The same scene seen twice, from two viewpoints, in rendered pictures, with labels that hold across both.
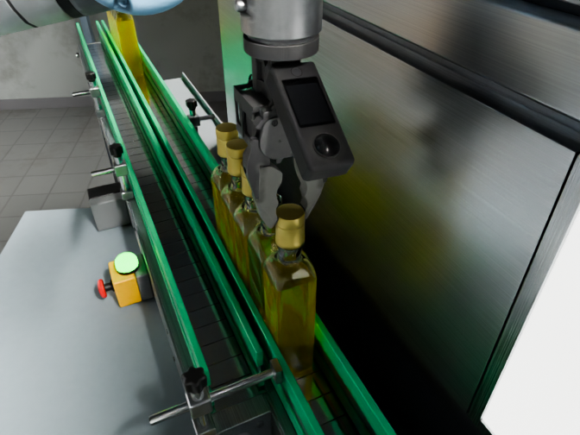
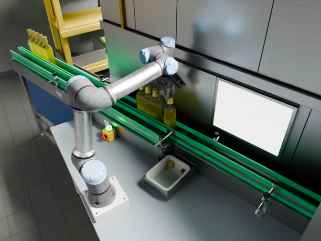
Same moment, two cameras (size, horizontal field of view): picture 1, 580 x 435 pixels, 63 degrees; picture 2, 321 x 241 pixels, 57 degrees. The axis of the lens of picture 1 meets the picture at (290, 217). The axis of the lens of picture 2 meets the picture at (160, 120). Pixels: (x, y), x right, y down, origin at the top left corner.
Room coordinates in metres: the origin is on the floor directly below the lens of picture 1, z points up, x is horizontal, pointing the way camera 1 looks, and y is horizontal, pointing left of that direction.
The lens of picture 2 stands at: (-0.82, 0.62, 2.14)
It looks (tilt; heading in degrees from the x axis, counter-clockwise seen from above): 40 degrees down; 336
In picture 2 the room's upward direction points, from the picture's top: 1 degrees counter-clockwise
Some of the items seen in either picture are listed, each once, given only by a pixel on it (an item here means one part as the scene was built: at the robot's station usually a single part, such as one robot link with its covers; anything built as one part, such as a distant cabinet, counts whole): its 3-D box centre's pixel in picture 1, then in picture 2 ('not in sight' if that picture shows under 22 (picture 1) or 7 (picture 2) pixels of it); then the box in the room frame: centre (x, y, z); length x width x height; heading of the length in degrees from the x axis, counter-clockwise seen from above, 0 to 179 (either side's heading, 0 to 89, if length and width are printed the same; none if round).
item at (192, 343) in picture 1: (111, 122); (70, 88); (1.15, 0.47, 0.92); 1.75 x 0.01 x 0.08; 25
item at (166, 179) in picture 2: not in sight; (167, 176); (0.18, 0.13, 0.80); 0.22 x 0.17 x 0.09; 115
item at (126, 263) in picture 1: (126, 261); (108, 127); (0.69, 0.33, 0.84); 0.04 x 0.04 x 0.03
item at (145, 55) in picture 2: not in sight; (153, 55); (0.42, 0.10, 1.45); 0.11 x 0.11 x 0.08; 10
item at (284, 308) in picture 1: (289, 312); (169, 120); (0.43, 0.00, 0.99); 0.06 x 0.06 x 0.21; 24
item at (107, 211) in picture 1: (109, 206); not in sight; (0.95, 0.45, 0.79); 0.08 x 0.08 x 0.08; 25
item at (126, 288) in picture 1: (130, 280); (109, 134); (0.69, 0.33, 0.79); 0.07 x 0.07 x 0.07; 25
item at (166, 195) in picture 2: not in sight; (170, 174); (0.20, 0.11, 0.79); 0.27 x 0.17 x 0.08; 115
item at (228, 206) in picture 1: (244, 238); (148, 108); (0.59, 0.07, 0.99); 0.06 x 0.06 x 0.21; 25
